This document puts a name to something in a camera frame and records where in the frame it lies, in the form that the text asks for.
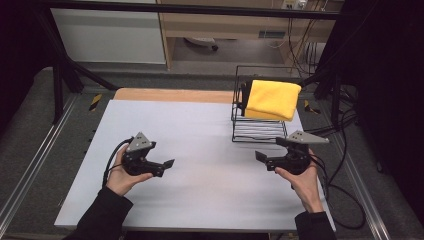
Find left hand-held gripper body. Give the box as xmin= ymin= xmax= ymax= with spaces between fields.
xmin=121 ymin=132 xmax=164 ymax=177

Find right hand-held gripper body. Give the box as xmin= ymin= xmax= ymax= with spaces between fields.
xmin=265 ymin=130 xmax=330 ymax=175

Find black wire rack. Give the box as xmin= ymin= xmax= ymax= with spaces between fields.
xmin=230 ymin=65 xmax=306 ymax=145

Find yellow cloth with black backing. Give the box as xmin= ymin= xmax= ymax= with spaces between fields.
xmin=240 ymin=79 xmax=302 ymax=122

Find person's left hand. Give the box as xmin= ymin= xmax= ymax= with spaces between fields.
xmin=105 ymin=145 xmax=154 ymax=197

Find person's right hand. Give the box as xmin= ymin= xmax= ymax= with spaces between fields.
xmin=274 ymin=149 xmax=324 ymax=214

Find yellow and black floor tape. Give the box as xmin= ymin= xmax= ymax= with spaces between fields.
xmin=303 ymin=99 xmax=321 ymax=115
xmin=88 ymin=93 xmax=103 ymax=112

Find white table cover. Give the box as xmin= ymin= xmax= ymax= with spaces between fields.
xmin=54 ymin=99 xmax=337 ymax=233

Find black metal stand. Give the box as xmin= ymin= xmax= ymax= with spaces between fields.
xmin=283 ymin=66 xmax=344 ymax=131
xmin=33 ymin=9 xmax=119 ymax=125

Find white cabinet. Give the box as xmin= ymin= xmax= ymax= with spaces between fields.
xmin=50 ymin=8 xmax=167 ymax=65

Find office chair base with caster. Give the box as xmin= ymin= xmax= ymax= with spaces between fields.
xmin=184 ymin=36 xmax=219 ymax=52

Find light wooden desk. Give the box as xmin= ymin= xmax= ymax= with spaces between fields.
xmin=156 ymin=0 xmax=344 ymax=69

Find white power strip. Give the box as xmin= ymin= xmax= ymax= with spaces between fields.
xmin=281 ymin=0 xmax=308 ymax=10

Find black metal crossbar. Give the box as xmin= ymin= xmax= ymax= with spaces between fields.
xmin=33 ymin=0 xmax=344 ymax=20

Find bundle of black floor cables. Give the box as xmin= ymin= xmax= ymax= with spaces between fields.
xmin=304 ymin=109 xmax=358 ymax=142

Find left hand-held gripper black cable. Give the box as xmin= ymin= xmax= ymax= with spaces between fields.
xmin=101 ymin=137 xmax=134 ymax=188

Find hand-held gripper black cable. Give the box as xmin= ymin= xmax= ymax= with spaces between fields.
xmin=101 ymin=137 xmax=134 ymax=188
xmin=309 ymin=154 xmax=367 ymax=231

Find aluminium floor rail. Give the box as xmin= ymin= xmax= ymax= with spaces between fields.
xmin=0 ymin=94 xmax=79 ymax=228
xmin=328 ymin=126 xmax=391 ymax=240

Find hanging black cables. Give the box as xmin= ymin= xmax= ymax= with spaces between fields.
xmin=288 ymin=18 xmax=321 ymax=74

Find right hand-held gripper black cable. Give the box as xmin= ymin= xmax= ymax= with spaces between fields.
xmin=309 ymin=154 xmax=367 ymax=231

